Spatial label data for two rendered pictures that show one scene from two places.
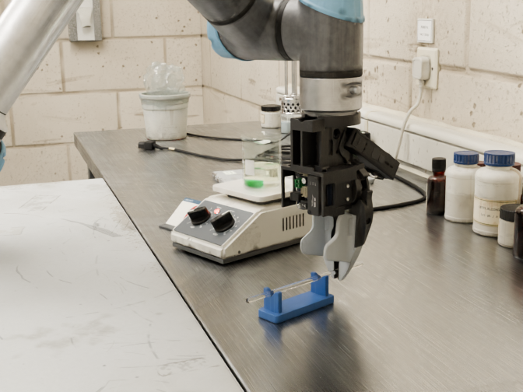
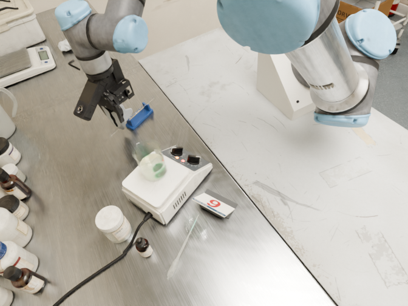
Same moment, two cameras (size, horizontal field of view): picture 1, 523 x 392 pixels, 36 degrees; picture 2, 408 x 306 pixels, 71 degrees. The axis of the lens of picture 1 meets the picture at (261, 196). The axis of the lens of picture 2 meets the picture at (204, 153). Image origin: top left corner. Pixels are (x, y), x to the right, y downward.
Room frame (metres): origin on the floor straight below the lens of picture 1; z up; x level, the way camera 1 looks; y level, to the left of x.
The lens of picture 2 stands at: (1.65, 0.08, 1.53)
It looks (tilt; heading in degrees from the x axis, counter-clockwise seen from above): 51 degrees down; 175
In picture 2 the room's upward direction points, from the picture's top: 10 degrees counter-clockwise
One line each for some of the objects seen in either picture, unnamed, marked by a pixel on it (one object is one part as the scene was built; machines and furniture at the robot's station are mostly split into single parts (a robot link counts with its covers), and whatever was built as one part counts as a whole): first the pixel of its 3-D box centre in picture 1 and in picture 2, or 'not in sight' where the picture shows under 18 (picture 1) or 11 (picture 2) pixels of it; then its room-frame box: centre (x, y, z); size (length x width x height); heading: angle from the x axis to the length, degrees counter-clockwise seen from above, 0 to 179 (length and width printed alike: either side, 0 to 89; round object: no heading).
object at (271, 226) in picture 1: (251, 217); (166, 180); (1.22, 0.02, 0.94); 0.22 x 0.13 x 0.08; 131
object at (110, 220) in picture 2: not in sight; (114, 224); (1.31, -0.12, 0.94); 0.06 x 0.06 x 0.08
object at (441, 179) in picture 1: (438, 185); (23, 278); (1.39, -0.31, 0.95); 0.04 x 0.04 x 0.10
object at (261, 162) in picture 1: (261, 162); (151, 163); (1.23, 0.00, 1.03); 0.07 x 0.06 x 0.08; 3
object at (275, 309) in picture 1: (296, 295); (138, 115); (0.93, -0.04, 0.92); 0.10 x 0.03 x 0.04; 132
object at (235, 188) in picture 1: (263, 187); (155, 177); (1.24, 0.00, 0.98); 0.12 x 0.12 x 0.01; 41
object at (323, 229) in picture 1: (318, 243); (124, 116); (0.98, -0.07, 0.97); 0.06 x 0.03 x 0.09; 132
